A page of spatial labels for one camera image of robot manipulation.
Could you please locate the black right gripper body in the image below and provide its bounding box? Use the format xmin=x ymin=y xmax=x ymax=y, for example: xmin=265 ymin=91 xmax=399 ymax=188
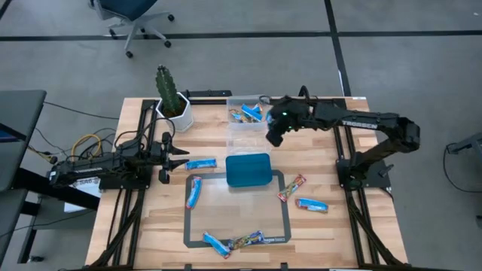
xmin=271 ymin=96 xmax=316 ymax=132

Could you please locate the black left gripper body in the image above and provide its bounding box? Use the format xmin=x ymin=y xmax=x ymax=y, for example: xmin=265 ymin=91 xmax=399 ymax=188
xmin=150 ymin=132 xmax=174 ymax=184

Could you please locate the red multicolour granola bar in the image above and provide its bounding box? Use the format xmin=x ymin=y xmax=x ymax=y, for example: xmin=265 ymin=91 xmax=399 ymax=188
xmin=276 ymin=173 xmax=307 ymax=203

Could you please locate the clear plastic bin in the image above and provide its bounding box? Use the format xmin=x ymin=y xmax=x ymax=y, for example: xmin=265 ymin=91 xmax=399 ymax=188
xmin=225 ymin=129 xmax=273 ymax=156
xmin=225 ymin=93 xmax=272 ymax=132

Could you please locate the white plant pot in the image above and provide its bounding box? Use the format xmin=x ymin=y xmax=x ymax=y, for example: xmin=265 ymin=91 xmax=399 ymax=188
xmin=154 ymin=91 xmax=195 ymax=134

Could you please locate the teal plastic bin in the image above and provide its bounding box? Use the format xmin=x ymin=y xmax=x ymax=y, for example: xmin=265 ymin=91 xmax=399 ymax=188
xmin=224 ymin=152 xmax=273 ymax=188

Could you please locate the green cactus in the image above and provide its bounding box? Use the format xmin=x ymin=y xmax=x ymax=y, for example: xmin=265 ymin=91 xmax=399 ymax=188
xmin=154 ymin=63 xmax=182 ymax=116

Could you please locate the black power strip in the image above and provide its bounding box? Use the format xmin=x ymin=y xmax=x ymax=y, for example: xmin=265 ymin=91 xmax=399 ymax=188
xmin=185 ymin=89 xmax=233 ymax=99

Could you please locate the clear mat with dark border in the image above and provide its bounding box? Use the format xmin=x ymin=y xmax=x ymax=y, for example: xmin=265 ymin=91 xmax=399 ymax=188
xmin=183 ymin=169 xmax=292 ymax=249

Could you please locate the white paper sheet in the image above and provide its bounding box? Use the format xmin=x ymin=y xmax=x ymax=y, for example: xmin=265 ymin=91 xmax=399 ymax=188
xmin=63 ymin=175 xmax=102 ymax=214

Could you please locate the grey desk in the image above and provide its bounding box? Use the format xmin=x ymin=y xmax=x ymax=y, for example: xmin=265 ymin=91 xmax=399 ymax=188
xmin=0 ymin=89 xmax=48 ymax=264

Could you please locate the blue seat office chair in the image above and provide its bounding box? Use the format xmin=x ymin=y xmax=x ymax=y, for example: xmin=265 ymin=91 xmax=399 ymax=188
xmin=88 ymin=0 xmax=176 ymax=59

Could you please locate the grey stand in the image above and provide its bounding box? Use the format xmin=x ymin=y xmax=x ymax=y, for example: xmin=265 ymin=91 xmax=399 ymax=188
xmin=446 ymin=131 xmax=482 ymax=155

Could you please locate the black aluminium table frame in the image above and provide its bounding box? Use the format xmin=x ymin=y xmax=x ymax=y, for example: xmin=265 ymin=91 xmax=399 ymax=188
xmin=84 ymin=96 xmax=410 ymax=271

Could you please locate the yellow cable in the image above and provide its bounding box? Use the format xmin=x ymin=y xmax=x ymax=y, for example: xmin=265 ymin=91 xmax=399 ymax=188
xmin=70 ymin=133 xmax=103 ymax=161

